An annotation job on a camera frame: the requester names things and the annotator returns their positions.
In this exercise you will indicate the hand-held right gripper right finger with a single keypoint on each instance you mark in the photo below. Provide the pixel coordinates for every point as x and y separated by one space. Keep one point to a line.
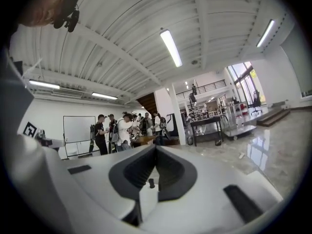
209 177

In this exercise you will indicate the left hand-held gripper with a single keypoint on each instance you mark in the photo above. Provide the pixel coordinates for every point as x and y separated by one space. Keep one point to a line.
30 129

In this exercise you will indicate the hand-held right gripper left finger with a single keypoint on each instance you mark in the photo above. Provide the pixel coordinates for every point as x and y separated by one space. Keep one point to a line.
92 179

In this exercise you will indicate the black waste bin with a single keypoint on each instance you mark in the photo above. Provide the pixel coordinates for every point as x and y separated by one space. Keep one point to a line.
218 142

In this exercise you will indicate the long ceiling light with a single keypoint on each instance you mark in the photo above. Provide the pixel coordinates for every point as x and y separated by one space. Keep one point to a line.
171 49
265 33
104 96
44 84

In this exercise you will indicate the white whiteboard on stand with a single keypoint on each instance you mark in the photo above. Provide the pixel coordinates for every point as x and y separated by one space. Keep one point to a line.
79 129

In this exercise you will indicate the black treadmill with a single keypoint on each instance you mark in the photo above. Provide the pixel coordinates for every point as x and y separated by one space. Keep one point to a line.
171 141

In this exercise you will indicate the black metal workbench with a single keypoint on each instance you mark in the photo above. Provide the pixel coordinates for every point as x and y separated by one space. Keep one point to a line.
207 122

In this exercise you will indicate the grey platform cart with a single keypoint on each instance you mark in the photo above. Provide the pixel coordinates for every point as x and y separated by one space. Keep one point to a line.
241 130

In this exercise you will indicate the white support column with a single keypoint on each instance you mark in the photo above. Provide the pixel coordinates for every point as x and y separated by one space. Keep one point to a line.
179 121

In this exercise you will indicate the brown wooden table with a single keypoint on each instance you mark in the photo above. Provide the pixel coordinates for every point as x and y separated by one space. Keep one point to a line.
143 138

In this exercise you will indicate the brown wooden steps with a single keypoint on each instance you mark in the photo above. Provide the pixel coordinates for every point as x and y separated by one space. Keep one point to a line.
273 117

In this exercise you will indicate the tall black swivel chair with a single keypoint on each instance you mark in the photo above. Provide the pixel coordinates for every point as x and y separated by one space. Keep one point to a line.
256 99

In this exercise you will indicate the black mezzanine railing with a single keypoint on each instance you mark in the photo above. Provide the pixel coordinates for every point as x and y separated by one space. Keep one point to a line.
212 85

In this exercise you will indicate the brown wooden staircase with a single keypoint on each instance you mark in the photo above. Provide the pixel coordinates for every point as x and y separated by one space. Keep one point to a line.
148 102

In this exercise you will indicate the person's head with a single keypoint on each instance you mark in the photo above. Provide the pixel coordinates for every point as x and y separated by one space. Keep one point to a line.
41 8

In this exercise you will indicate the large glass window wall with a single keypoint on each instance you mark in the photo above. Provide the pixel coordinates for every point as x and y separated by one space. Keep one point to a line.
243 82

